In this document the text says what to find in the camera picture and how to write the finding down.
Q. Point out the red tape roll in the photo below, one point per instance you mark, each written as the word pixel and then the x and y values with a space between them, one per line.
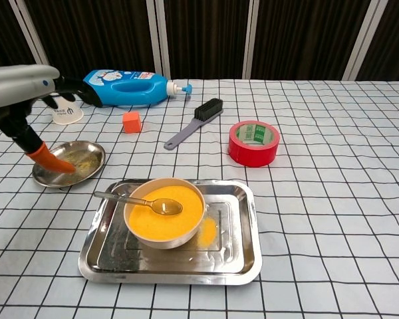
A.
pixel 252 154

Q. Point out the grey brush black bristles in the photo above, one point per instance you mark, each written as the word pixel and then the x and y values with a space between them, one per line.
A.
pixel 207 109

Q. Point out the blue detergent pump bottle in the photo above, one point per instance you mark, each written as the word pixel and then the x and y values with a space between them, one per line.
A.
pixel 133 96

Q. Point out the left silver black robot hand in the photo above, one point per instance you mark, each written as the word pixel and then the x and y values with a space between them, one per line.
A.
pixel 16 86

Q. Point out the rectangular steel tray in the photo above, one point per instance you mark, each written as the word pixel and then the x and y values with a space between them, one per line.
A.
pixel 232 239

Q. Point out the black folding screen white frame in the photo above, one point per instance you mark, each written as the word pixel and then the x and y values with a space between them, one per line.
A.
pixel 203 33

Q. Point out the translucent grey plastic spoon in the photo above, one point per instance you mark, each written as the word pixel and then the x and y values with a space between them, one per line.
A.
pixel 168 206

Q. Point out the white paper cup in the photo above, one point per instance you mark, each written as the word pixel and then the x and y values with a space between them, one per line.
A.
pixel 68 114

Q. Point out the bowl of yellow powder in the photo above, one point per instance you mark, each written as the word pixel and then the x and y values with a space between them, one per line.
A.
pixel 166 226

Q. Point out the orange cube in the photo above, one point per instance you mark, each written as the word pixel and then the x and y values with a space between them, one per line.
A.
pixel 132 123

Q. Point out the round steel plate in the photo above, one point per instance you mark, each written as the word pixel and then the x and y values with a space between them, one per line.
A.
pixel 86 156

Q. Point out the white grid-patterned tablecloth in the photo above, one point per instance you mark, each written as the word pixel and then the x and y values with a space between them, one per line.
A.
pixel 319 216

